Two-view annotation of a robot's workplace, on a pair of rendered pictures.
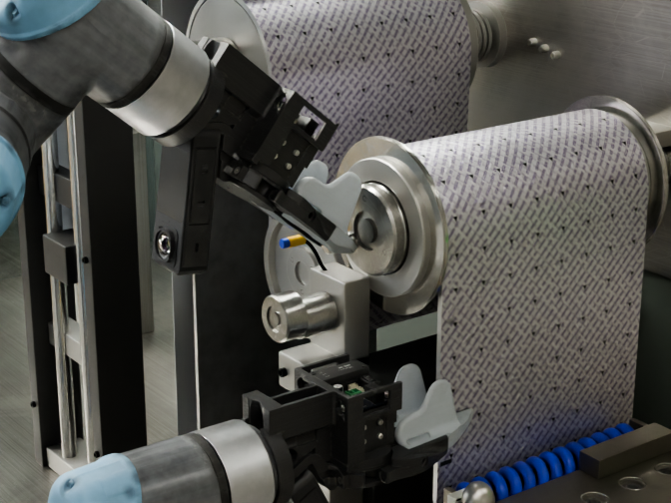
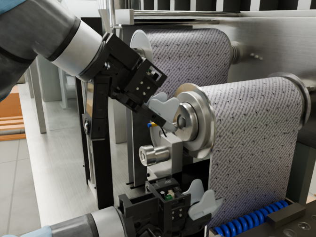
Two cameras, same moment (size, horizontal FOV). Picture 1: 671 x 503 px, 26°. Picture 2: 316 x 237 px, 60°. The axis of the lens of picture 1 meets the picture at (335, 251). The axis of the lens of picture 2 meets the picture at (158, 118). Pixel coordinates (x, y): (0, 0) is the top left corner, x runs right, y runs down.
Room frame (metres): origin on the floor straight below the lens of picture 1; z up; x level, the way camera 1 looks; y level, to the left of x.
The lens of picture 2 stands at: (0.62, -0.06, 1.44)
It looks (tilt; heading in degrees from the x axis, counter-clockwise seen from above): 20 degrees down; 9
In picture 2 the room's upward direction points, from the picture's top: straight up
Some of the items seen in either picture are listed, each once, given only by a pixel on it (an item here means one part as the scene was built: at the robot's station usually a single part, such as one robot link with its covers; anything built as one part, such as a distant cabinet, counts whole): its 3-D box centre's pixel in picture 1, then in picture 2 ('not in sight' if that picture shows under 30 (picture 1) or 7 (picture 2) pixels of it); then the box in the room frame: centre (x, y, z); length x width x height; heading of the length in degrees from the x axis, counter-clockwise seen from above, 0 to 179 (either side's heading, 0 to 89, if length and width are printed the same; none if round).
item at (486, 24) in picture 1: (459, 37); (225, 53); (1.50, -0.13, 1.33); 0.07 x 0.07 x 0.07; 36
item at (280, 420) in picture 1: (319, 434); (153, 212); (1.01, 0.01, 1.12); 0.12 x 0.08 x 0.09; 126
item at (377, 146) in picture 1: (387, 226); (191, 121); (1.13, -0.04, 1.25); 0.15 x 0.01 x 0.15; 36
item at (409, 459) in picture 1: (396, 454); (188, 221); (1.03, -0.05, 1.09); 0.09 x 0.05 x 0.02; 125
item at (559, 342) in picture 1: (541, 365); (252, 179); (1.15, -0.18, 1.12); 0.23 x 0.01 x 0.18; 126
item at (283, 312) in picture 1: (284, 316); (147, 155); (1.11, 0.04, 1.18); 0.04 x 0.02 x 0.04; 36
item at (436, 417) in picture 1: (438, 411); (208, 201); (1.06, -0.08, 1.12); 0.09 x 0.03 x 0.06; 125
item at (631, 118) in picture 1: (604, 176); (280, 103); (1.28, -0.25, 1.25); 0.15 x 0.01 x 0.15; 36
